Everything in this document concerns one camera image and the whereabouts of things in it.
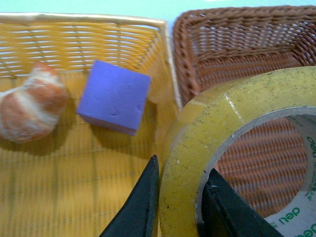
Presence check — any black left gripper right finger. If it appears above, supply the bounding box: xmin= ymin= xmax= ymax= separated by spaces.
xmin=201 ymin=169 xmax=282 ymax=237

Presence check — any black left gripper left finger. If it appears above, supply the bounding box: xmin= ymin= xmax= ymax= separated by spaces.
xmin=100 ymin=155 xmax=159 ymax=237

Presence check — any toy croissant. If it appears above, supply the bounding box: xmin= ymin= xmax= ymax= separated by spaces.
xmin=0 ymin=62 xmax=69 ymax=143

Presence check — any brown wicker basket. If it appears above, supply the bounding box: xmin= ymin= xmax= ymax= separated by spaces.
xmin=173 ymin=2 xmax=316 ymax=217

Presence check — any yellow packing tape roll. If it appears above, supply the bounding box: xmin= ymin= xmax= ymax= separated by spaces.
xmin=158 ymin=66 xmax=316 ymax=237

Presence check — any yellow woven basket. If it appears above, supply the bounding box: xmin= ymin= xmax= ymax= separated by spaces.
xmin=0 ymin=13 xmax=181 ymax=237

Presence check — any purple foam cube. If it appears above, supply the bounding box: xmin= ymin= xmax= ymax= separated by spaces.
xmin=77 ymin=60 xmax=151 ymax=136

